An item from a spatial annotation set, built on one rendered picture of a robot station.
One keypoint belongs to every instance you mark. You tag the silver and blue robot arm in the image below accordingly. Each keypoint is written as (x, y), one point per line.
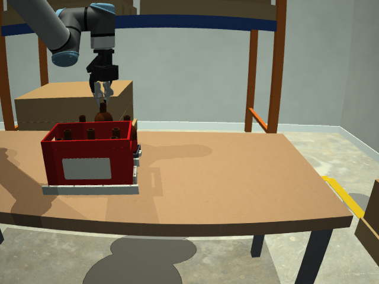
(61, 31)

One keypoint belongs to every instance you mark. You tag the orange bottle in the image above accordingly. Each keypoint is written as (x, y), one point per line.
(116, 132)
(68, 135)
(91, 134)

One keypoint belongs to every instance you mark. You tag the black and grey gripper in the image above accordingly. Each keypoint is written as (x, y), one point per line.
(109, 73)

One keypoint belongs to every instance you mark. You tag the dark red crate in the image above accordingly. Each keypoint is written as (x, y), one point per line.
(90, 162)

